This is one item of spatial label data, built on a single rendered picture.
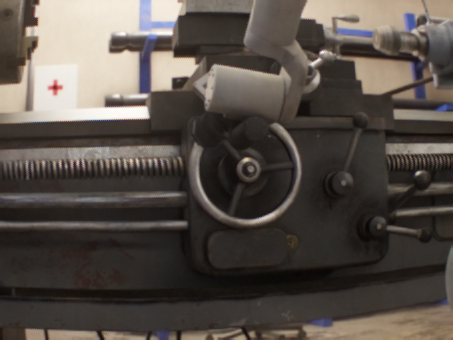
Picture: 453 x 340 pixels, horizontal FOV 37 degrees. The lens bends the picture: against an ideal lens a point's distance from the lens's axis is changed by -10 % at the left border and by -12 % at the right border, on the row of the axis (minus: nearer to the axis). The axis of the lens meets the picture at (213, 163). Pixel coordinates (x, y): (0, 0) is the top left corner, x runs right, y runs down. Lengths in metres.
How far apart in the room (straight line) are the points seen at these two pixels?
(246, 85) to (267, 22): 0.10
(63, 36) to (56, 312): 3.73
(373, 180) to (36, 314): 0.72
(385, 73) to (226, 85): 4.40
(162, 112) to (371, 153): 0.43
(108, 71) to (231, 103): 3.90
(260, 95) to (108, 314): 0.55
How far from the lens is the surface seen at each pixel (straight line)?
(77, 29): 4.96
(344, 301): 1.44
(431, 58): 2.03
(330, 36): 1.63
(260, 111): 1.01
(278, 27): 0.95
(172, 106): 1.52
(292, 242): 1.40
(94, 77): 4.87
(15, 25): 1.71
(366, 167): 1.47
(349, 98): 1.47
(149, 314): 1.35
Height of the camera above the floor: 0.56
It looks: 6 degrees up
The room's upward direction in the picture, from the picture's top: 2 degrees counter-clockwise
